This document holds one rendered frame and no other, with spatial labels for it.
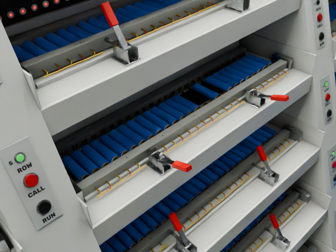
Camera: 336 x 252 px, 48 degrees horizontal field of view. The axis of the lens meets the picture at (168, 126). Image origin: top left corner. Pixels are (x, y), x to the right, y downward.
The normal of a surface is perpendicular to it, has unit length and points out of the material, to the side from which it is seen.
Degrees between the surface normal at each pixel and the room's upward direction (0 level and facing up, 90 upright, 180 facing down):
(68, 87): 18
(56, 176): 90
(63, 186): 90
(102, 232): 108
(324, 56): 90
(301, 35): 90
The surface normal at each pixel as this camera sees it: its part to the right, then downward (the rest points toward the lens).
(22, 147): 0.63, 0.16
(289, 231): -0.05, -0.79
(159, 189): 0.68, 0.42
